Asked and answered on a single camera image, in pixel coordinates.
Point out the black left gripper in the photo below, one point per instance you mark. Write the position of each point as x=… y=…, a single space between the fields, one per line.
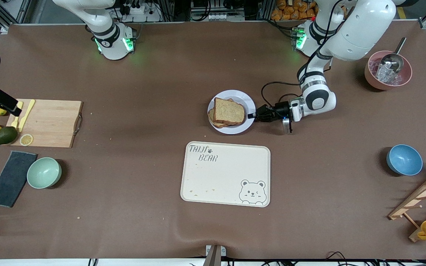
x=280 y=110

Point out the lavender round plate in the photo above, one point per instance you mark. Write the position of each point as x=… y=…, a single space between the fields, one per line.
x=249 y=101

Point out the brown bread slice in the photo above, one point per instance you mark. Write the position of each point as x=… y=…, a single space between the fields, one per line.
x=213 y=120
x=229 y=111

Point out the yellow plastic fork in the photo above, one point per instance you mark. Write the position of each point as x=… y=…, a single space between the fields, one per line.
x=16 y=120

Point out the yellow plastic knife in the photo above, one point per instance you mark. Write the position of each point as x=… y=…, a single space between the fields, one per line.
x=26 y=114

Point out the dark green avocado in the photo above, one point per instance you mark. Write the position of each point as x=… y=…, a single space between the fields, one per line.
x=6 y=135

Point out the lemon slice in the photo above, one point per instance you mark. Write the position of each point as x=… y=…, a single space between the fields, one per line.
x=26 y=139

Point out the wooden cutting board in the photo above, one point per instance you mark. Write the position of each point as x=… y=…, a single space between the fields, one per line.
x=50 y=122

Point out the cream bear print tray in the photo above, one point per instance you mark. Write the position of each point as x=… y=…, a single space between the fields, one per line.
x=224 y=177

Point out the dark grey cloth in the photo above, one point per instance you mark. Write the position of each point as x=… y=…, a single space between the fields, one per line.
x=9 y=179

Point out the mint green bowl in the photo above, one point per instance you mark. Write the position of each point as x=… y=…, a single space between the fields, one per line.
x=44 y=173

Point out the orange snack bags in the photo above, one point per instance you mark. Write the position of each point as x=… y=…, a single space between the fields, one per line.
x=290 y=13

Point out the pink bowl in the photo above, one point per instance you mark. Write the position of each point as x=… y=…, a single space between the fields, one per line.
x=374 y=80

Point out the clear ice cubes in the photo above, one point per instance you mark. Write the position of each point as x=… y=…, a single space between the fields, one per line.
x=383 y=76

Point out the metal scoop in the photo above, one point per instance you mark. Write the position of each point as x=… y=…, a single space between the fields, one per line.
x=392 y=62

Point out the blue bowl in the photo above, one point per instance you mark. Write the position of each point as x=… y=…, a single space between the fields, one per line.
x=404 y=160

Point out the white power strip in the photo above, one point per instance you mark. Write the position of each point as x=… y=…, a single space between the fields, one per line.
x=139 y=11

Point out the wooden drying rack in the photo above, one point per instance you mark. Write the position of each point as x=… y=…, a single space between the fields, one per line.
x=420 y=195

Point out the grey metal bracket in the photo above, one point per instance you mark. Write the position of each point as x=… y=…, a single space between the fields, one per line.
x=213 y=258

